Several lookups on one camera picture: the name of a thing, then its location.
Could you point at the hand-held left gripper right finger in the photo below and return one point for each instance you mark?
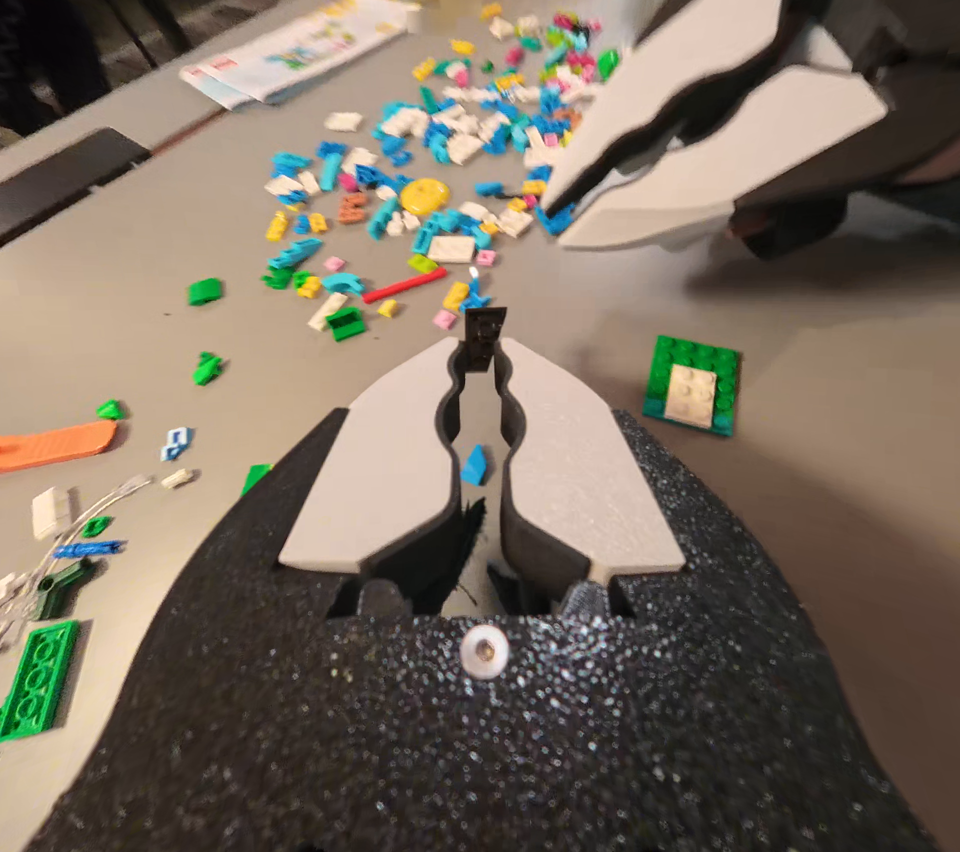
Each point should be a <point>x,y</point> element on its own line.
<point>585,477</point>

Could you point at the orange brick separator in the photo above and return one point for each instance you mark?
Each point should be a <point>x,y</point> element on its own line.
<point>52,448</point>

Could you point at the tiny green toy brick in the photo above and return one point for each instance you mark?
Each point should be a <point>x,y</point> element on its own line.
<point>96,527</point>
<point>111,409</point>

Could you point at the black flat panel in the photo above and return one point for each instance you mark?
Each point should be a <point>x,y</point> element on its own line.
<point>60,181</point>

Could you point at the blue slope toy brick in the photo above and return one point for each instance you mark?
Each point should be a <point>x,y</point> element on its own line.
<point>474,468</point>

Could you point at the small white toy brick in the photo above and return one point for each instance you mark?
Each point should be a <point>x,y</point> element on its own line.
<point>178,478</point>

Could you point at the dark green toy piece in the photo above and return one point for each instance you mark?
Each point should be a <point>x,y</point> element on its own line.
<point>61,589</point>

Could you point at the person's right hand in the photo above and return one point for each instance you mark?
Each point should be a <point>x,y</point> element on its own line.
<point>741,223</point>

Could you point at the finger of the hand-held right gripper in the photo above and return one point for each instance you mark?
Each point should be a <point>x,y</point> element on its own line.
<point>690,42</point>
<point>757,147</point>

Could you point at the green brick build white top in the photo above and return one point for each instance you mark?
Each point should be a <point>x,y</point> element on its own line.
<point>694,387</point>

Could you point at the green toy brick dark inside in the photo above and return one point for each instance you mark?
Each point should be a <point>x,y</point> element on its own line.
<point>346,325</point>

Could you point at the white instruction booklet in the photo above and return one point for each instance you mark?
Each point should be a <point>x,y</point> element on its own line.
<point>292,53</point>

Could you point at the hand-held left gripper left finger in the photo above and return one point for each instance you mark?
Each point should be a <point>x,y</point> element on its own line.
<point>375,462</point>

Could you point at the small blue toy brick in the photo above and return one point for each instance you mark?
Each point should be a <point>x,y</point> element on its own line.
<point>556,220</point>

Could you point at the long blue toy piece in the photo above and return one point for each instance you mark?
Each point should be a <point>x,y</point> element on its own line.
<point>88,550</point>

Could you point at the blue and white toy brick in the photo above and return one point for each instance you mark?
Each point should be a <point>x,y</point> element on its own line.
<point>176,443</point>

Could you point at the grey desk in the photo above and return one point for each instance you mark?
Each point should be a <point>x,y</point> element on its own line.
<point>187,214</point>

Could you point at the clear plastic piece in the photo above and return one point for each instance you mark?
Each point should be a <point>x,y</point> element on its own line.
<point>112,496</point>

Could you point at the small black toy brick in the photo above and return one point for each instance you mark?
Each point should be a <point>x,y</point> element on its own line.
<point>484,334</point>

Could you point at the pile of colourful toy bricks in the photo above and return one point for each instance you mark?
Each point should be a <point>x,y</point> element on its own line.
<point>465,124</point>

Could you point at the long green toy plate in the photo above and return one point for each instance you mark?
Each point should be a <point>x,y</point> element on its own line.
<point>34,683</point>

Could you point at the red toy bar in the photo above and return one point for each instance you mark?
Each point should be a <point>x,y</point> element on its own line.
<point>405,286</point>

